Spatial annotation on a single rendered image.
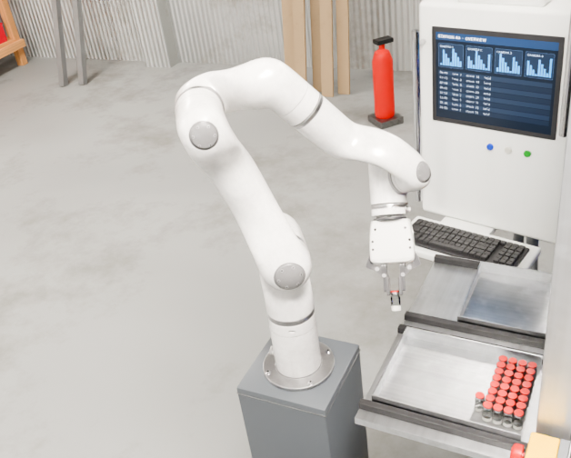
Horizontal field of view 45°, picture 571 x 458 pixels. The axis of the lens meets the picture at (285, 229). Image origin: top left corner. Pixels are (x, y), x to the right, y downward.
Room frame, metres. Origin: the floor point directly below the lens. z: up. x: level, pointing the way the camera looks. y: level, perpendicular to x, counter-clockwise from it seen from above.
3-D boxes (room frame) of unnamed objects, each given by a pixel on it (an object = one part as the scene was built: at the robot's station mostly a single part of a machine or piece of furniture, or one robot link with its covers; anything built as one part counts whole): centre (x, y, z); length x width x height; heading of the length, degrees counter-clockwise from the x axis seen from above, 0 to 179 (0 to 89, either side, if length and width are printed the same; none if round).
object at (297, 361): (1.35, 0.02, 0.95); 0.19 x 0.19 x 0.18
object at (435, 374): (1.18, -0.36, 0.90); 0.34 x 0.26 x 0.04; 59
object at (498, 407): (1.12, -0.45, 0.90); 0.18 x 0.02 x 0.05; 149
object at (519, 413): (1.10, -0.49, 0.90); 0.18 x 0.02 x 0.05; 149
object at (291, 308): (1.38, 0.02, 1.16); 0.19 x 0.12 x 0.24; 5
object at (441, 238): (1.85, -0.57, 0.82); 0.40 x 0.14 x 0.02; 48
